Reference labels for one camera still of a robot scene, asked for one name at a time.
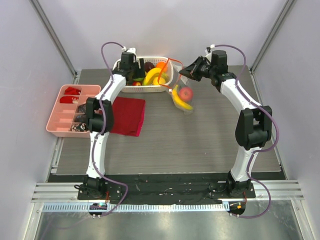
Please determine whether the yellow lemon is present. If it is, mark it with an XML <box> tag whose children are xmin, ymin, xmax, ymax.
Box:
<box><xmin>152</xmin><ymin>77</ymin><xmax>167</xmax><ymax>86</ymax></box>

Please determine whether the red apple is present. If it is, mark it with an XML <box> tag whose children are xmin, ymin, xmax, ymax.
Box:
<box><xmin>178</xmin><ymin>86</ymin><xmax>194</xmax><ymax>102</ymax></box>

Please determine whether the clear zip top bag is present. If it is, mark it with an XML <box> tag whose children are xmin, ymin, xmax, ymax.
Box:
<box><xmin>156</xmin><ymin>57</ymin><xmax>194</xmax><ymax>115</ymax></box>

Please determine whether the yellow banana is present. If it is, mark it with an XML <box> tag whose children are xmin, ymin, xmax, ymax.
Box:
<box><xmin>171</xmin><ymin>85</ymin><xmax>193</xmax><ymax>111</ymax></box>
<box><xmin>142</xmin><ymin>67</ymin><xmax>169</xmax><ymax>86</ymax></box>

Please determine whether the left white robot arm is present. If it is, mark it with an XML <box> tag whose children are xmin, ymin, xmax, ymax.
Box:
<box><xmin>79</xmin><ymin>48</ymin><xmax>139</xmax><ymax>200</ymax></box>

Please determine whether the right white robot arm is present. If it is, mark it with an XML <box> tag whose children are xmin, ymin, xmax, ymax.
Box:
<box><xmin>179</xmin><ymin>50</ymin><xmax>272</xmax><ymax>198</ymax></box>

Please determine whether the dark purple fruit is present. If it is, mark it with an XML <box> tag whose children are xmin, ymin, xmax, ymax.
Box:
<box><xmin>144</xmin><ymin>61</ymin><xmax>155</xmax><ymax>73</ymax></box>

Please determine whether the orange fruit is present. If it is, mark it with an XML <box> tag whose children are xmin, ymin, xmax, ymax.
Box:
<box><xmin>155</xmin><ymin>61</ymin><xmax>168</xmax><ymax>73</ymax></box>

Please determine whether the white plastic fruit basket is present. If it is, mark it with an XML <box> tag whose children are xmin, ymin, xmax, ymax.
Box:
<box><xmin>121</xmin><ymin>56</ymin><xmax>174</xmax><ymax>93</ymax></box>

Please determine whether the red folded cloth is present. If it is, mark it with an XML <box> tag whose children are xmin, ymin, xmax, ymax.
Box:
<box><xmin>110</xmin><ymin>96</ymin><xmax>146</xmax><ymax>137</ymax></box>

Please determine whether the red item in tray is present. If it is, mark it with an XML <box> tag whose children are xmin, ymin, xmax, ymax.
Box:
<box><xmin>59</xmin><ymin>86</ymin><xmax>81</xmax><ymax>104</ymax></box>

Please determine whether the pink compartment tray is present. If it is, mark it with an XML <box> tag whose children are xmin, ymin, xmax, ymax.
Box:
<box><xmin>46</xmin><ymin>84</ymin><xmax>101</xmax><ymax>138</ymax></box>

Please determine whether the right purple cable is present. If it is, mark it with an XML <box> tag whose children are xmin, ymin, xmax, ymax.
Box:
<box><xmin>214</xmin><ymin>44</ymin><xmax>280</xmax><ymax>220</ymax></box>

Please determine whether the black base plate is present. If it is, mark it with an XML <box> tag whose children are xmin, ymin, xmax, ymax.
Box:
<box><xmin>74</xmin><ymin>173</ymin><xmax>256</xmax><ymax>205</ymax></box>

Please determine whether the white slotted cable duct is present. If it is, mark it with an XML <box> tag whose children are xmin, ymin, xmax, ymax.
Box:
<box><xmin>42</xmin><ymin>202</ymin><xmax>230</xmax><ymax>214</ymax></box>

